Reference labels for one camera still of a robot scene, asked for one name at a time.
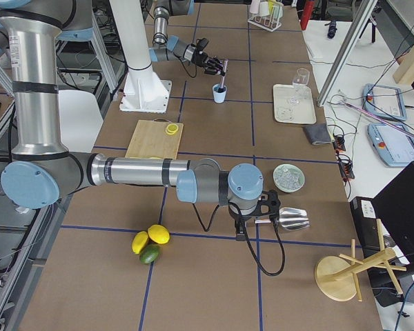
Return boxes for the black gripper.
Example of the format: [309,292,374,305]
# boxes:
[191,38,226,75]
[228,190,280,241]

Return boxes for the steel muddler black tip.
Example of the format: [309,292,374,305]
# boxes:
[217,59,228,93]

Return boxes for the light blue cup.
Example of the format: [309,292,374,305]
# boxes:
[212,84,227,103]

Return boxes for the yellow lemon slices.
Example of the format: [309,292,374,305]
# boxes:
[165,123,179,135]

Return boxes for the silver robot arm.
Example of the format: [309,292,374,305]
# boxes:
[149,0,226,77]
[0,1,280,241]

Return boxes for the white cup rack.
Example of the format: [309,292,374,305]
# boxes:
[247,0,284,32]

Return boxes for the yellow whole lemon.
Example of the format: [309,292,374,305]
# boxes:
[147,224,170,244]

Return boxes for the wooden cup tree stand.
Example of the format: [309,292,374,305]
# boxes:
[314,219,406,301]

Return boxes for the steel ice scoop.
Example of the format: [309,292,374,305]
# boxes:
[274,207,310,231]

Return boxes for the green bowl of ice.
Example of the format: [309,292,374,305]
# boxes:
[273,164,305,193]

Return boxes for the cream bear tray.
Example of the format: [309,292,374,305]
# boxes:
[273,84,317,125]

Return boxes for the clear wine glass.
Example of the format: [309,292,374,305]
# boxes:
[288,68,310,105]

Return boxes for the bamboo cutting board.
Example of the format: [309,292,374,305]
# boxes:
[125,120,184,159]

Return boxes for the green lime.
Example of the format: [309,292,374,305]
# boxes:
[139,244,161,265]

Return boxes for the grey folded cloth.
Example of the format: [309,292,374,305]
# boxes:
[303,123,333,146]

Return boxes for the black power strip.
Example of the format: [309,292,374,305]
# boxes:
[333,134,355,182]

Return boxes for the white chair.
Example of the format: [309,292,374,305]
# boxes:
[59,90,103,152]

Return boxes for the black computer monitor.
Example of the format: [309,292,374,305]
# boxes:
[350,160,414,308]

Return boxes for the upper teach pendant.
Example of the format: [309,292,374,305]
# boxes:
[363,83,407,121]

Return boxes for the teach pendant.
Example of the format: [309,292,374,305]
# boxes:
[367,123,414,168]
[363,83,407,121]

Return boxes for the lower teach pendant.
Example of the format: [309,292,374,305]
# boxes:
[367,123,414,168]

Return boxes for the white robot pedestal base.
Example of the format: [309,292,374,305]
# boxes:
[110,0,171,114]

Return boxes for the aluminium frame post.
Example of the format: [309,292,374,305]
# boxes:
[317,0,377,107]

